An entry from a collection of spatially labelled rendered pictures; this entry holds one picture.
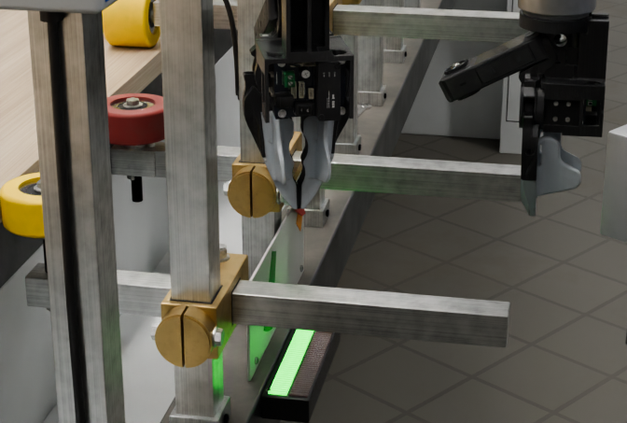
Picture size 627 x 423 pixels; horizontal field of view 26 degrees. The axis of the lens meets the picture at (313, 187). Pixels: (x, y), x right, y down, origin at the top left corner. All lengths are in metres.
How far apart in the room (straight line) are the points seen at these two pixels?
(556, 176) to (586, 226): 2.18
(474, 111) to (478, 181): 2.76
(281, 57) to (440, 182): 0.38
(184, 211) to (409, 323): 0.22
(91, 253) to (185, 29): 0.27
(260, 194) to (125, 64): 0.34
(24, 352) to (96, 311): 0.48
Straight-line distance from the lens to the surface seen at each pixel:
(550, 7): 1.31
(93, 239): 0.87
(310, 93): 1.08
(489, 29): 1.60
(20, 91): 1.54
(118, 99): 1.47
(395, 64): 2.35
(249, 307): 1.20
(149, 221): 1.72
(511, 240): 3.44
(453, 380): 2.77
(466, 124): 4.16
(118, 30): 1.67
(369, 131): 2.01
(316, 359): 1.35
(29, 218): 1.21
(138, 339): 1.58
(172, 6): 1.08
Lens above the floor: 1.34
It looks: 21 degrees down
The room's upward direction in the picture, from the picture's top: straight up
